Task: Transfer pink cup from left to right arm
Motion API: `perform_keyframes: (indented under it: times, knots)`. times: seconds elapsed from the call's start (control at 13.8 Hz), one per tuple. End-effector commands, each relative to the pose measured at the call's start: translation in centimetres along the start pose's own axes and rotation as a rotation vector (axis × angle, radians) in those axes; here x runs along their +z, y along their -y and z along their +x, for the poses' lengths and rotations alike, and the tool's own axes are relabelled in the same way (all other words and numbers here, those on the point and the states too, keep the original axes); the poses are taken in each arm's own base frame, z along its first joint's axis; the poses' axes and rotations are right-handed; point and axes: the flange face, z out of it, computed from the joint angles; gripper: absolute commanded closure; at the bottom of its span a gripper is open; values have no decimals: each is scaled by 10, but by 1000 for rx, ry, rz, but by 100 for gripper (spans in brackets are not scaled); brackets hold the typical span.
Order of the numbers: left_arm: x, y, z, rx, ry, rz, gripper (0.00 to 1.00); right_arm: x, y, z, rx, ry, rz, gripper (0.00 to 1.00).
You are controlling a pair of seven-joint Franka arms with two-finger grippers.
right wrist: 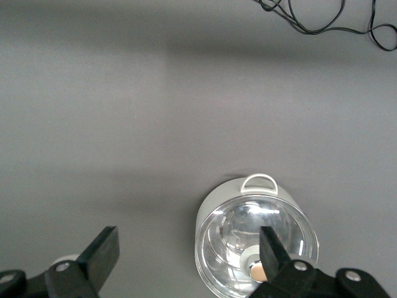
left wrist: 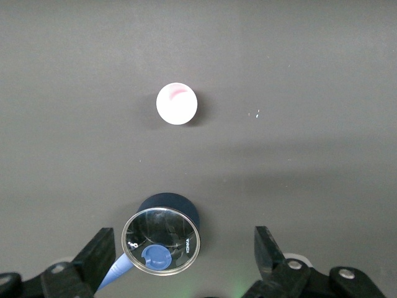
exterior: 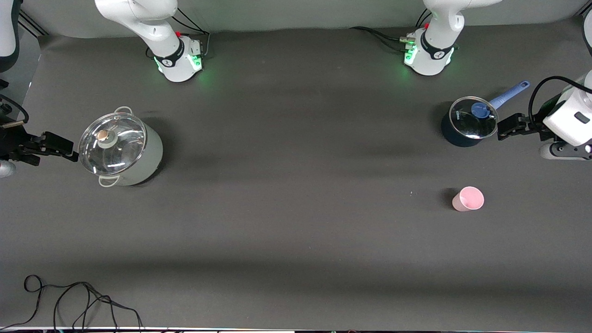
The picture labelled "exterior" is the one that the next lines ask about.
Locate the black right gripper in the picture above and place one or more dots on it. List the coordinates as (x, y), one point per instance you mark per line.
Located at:
(11, 141)

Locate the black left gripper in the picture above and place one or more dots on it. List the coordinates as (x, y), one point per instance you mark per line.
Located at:
(535, 128)

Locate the pink plastic cup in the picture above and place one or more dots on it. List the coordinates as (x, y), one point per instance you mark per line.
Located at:
(469, 200)

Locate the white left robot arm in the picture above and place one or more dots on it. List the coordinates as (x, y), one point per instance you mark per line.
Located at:
(439, 27)

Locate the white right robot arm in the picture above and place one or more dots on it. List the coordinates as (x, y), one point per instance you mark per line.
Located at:
(138, 14)

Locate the glass lid with blue knob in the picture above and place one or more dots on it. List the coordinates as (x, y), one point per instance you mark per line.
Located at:
(471, 120)

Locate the glass lid with wooden knob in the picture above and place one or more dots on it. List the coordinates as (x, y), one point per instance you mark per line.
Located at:
(111, 145)

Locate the dark blue saucepan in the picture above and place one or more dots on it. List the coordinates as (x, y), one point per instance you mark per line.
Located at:
(455, 136)

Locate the grey-green stock pot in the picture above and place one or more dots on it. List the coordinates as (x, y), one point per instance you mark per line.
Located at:
(138, 162)

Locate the dark grey table mat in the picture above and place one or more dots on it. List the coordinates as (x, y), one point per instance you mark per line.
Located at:
(296, 185)

